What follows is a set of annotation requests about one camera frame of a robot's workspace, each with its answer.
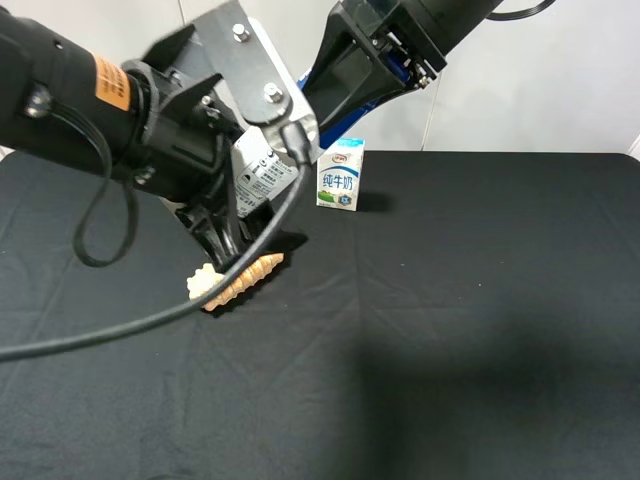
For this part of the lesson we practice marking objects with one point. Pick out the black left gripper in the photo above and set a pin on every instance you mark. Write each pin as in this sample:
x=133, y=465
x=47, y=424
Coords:
x=180, y=130

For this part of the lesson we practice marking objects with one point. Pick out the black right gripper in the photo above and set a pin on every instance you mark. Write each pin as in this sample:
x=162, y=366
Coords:
x=370, y=50

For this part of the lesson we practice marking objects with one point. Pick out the blue and white bottle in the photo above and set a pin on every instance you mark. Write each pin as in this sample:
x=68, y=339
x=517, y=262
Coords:
x=262, y=174

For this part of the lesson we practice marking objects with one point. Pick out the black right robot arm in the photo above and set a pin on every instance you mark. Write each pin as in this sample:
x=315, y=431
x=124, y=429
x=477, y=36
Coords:
x=447, y=23

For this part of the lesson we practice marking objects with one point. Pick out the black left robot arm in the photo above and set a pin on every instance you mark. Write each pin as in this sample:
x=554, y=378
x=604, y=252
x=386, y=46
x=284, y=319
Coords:
x=64, y=104

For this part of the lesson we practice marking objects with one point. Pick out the spiral bread roll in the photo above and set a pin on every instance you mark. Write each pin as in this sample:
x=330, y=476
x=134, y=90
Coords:
x=206, y=277

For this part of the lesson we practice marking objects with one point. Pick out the white milk carton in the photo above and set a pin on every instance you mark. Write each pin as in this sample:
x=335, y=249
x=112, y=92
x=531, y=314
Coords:
x=339, y=173

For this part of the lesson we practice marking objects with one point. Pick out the black tablecloth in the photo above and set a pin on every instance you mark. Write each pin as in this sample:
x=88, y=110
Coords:
x=476, y=318

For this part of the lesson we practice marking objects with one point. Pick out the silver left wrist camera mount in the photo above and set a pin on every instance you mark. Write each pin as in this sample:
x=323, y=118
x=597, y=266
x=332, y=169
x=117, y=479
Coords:
x=267, y=97

